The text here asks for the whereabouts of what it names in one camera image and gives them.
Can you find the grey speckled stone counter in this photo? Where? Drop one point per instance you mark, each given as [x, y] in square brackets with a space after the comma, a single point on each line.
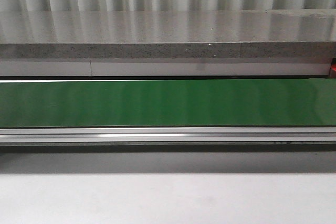
[115, 44]

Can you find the green conveyor belt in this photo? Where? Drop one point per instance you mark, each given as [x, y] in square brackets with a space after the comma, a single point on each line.
[218, 102]

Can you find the red plastic tray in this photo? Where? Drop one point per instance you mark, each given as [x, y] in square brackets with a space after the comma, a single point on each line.
[332, 73]

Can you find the aluminium conveyor frame rail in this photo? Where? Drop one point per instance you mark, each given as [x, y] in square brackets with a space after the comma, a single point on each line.
[167, 135]

